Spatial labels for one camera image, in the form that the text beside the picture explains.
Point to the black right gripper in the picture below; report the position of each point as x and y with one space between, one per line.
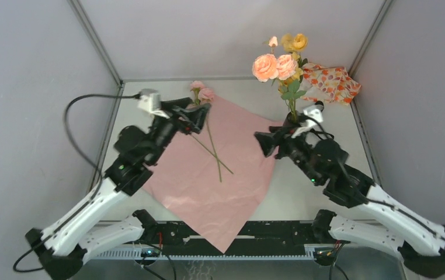
279 135

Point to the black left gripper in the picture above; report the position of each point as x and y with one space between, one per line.
194 117

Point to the pink artificial rose stem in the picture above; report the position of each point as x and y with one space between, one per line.
203 95

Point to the yellow artificial flower stem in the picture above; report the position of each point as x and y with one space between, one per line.
290 90

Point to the pink wrapping paper sheet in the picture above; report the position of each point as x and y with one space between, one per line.
186 181

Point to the peach artificial rose stem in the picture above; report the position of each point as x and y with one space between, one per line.
269 67

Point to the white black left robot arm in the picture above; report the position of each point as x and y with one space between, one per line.
64 247

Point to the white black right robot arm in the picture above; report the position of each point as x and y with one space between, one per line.
400 232

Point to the dark cylindrical vase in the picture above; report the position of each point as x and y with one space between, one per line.
292 120

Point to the orange floral fabric bag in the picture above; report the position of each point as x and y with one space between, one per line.
328 85

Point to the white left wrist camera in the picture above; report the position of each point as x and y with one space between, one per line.
149 101

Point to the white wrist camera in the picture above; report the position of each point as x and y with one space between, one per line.
149 101
310 118

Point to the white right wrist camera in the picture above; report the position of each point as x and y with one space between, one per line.
310 118

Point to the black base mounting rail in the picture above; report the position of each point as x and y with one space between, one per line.
255 239

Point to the aluminium corner frame profile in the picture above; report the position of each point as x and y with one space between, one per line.
86 23

